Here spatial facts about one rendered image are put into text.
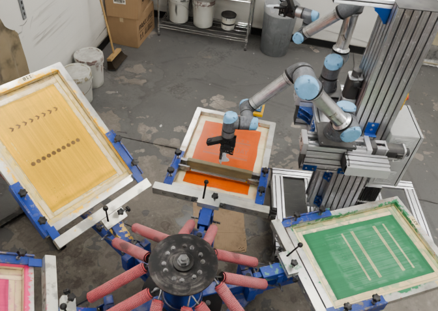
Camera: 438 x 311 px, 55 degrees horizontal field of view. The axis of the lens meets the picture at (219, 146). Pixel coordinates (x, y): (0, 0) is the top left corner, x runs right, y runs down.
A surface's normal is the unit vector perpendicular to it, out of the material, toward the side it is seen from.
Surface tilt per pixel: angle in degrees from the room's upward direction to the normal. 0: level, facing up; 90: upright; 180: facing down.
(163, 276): 0
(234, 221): 2
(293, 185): 0
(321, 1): 90
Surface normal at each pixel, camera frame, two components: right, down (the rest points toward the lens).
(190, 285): 0.08, -0.72
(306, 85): -0.06, 0.63
